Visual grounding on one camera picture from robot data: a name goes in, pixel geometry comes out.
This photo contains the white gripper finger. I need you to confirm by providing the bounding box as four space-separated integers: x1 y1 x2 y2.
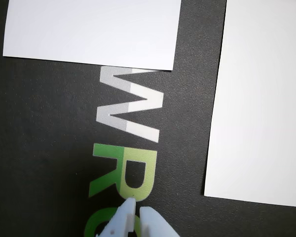
139 206 181 237
96 197 137 237

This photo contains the white paper sheet marked HOME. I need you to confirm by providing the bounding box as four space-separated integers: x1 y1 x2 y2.
203 0 296 208

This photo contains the black mat with WRO print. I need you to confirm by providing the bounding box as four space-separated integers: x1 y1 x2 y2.
0 0 296 237

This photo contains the white paper sheet marked 1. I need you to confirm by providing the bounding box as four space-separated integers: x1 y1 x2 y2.
2 0 182 72

